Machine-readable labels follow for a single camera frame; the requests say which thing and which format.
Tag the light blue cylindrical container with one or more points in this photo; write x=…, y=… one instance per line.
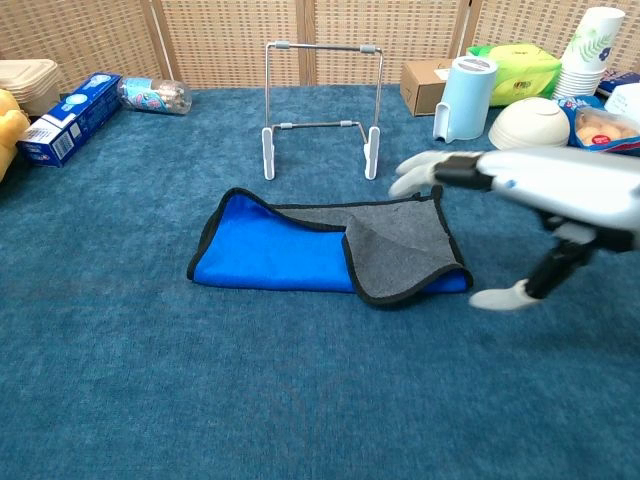
x=467, y=100

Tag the clear plastic snack jar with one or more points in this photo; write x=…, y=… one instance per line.
x=155, y=96

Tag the blue toothpaste box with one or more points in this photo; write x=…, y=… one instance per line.
x=70, y=120

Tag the beige lidded lunch box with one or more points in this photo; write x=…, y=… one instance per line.
x=30, y=82

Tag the green tissue pack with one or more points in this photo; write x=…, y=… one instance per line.
x=525, y=75

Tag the woven bamboo folding screen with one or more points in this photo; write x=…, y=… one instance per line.
x=225, y=40

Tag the brown cardboard box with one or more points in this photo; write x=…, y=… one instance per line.
x=420, y=90

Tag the red blue noodle packet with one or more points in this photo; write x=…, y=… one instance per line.
x=620, y=80

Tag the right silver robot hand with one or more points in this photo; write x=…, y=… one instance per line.
x=575, y=185

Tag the blue cookie snack bag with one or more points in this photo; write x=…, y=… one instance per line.
x=605, y=131

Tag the stack of paper cups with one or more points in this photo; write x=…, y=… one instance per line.
x=585, y=55

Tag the beige upturned bowl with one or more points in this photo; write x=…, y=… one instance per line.
x=530, y=125

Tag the grey and blue towel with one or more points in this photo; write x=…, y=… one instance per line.
x=280, y=255

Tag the white stapler box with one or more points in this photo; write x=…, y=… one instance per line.
x=625, y=100

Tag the yellow plush toy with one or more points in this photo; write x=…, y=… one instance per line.
x=10, y=130

